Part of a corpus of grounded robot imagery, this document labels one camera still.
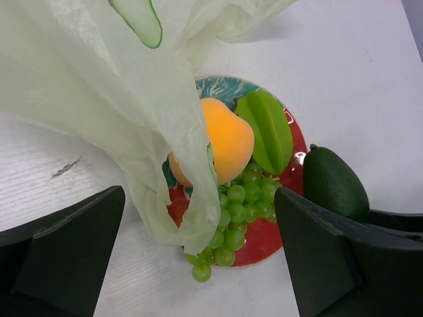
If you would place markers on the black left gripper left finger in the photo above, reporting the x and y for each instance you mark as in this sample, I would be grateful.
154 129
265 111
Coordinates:
55 265

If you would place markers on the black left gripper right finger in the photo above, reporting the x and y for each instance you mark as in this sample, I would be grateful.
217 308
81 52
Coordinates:
339 267

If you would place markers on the dark green fake avocado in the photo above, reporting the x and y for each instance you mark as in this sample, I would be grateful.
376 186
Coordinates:
331 184

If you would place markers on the green fake grape bunch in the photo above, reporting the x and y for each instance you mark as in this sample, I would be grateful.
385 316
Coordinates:
245 200

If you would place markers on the green fake starfruit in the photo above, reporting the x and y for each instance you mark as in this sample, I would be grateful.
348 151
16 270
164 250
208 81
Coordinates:
273 141

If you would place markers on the orange fake peach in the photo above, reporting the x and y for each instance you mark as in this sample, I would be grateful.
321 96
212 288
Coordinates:
231 138

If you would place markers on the light green plastic bag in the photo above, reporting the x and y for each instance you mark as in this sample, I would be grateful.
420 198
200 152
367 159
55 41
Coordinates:
119 74

